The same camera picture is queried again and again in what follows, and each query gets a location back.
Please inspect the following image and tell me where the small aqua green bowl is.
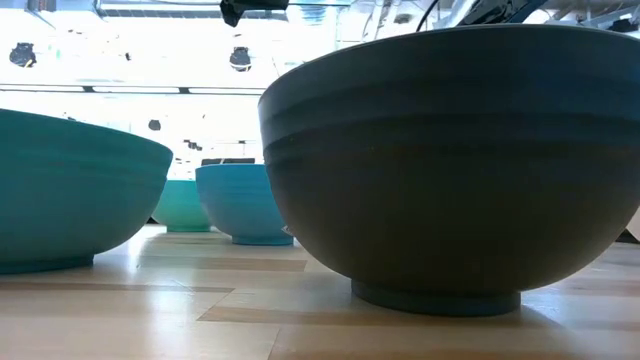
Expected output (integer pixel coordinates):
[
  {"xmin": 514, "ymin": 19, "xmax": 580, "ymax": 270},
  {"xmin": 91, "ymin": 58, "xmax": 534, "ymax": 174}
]
[{"xmin": 151, "ymin": 179, "xmax": 214, "ymax": 233}]

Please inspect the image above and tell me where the medium light blue bowl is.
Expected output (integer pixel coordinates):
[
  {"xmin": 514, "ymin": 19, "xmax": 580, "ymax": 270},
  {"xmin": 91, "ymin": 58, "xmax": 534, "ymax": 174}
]
[{"xmin": 194, "ymin": 163, "xmax": 295, "ymax": 247}]

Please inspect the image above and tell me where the large dark blue bowl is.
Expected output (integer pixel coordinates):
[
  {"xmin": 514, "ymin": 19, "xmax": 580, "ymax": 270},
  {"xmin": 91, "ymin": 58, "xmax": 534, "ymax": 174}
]
[{"xmin": 257, "ymin": 23, "xmax": 640, "ymax": 318}]

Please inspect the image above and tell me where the large teal bowl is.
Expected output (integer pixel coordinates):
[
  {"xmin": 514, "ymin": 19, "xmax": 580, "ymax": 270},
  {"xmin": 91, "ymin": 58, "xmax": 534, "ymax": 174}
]
[{"xmin": 0, "ymin": 108, "xmax": 174, "ymax": 276}]

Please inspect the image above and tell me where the black cable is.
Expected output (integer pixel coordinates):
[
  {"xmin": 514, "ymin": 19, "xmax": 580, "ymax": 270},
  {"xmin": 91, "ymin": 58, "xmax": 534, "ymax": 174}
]
[{"xmin": 416, "ymin": 0, "xmax": 441, "ymax": 33}]

